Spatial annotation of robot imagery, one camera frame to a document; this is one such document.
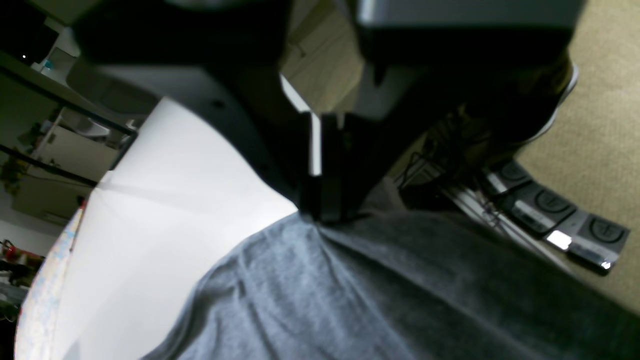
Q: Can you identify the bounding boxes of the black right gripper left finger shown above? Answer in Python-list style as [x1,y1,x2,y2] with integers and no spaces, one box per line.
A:
[71,0,344,223]

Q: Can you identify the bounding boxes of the black power adapters on floor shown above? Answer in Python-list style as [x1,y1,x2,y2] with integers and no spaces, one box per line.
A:
[481,159,630,276]

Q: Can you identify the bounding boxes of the grey T-shirt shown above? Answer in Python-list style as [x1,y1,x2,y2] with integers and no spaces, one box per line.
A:
[143,178,640,360]

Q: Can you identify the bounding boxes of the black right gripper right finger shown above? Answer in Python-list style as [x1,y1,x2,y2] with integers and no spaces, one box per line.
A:
[342,0,581,220]

